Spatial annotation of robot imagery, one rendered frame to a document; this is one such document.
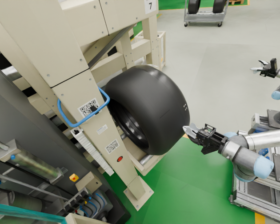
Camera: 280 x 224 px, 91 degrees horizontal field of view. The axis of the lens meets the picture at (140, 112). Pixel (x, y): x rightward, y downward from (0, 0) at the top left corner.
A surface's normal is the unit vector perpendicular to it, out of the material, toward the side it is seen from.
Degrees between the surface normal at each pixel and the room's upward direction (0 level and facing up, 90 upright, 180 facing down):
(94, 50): 90
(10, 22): 90
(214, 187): 0
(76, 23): 90
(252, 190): 0
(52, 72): 90
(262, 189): 0
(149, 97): 29
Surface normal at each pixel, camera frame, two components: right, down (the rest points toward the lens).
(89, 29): 0.67, 0.47
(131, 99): -0.43, 0.04
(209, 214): -0.15, -0.67
